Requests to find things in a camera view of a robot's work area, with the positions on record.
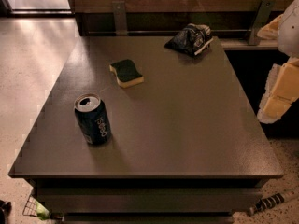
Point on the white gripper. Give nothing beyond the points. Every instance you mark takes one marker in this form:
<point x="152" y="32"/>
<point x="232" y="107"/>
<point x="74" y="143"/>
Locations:
<point x="290" y="32"/>

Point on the blue chip bag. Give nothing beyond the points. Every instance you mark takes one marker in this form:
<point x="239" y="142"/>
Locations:
<point x="191" y="40"/>

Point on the dark blue pepsi can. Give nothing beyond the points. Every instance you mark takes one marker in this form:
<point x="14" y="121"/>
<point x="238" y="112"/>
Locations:
<point x="92" y="118"/>

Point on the dark grey drawer cabinet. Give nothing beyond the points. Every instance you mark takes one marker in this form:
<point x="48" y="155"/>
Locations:
<point x="185" y="145"/>

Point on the black and white striped stick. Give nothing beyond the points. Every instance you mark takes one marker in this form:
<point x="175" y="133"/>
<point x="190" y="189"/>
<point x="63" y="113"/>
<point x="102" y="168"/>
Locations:
<point x="274" y="200"/>

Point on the green and yellow sponge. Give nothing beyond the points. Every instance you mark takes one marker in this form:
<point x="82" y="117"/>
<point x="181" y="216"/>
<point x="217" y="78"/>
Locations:
<point x="126" y="73"/>

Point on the dark object at floor corner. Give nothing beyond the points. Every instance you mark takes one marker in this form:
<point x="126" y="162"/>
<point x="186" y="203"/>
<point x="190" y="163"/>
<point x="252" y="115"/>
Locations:
<point x="5" y="209"/>

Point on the right metal shelf bracket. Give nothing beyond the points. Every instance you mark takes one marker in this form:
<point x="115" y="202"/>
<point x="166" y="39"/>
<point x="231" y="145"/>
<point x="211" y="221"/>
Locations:
<point x="260" y="19"/>

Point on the metal shelf bracket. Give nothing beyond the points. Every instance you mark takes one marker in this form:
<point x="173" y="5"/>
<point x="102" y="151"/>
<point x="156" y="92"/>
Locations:
<point x="120" y="19"/>
<point x="260" y="19"/>

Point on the left metal shelf bracket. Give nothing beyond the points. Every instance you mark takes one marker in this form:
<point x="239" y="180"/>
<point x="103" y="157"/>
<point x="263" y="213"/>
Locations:
<point x="120" y="19"/>

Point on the wire basket with green item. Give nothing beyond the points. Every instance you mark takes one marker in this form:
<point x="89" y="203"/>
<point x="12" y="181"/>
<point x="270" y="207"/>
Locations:
<point x="33" y="208"/>

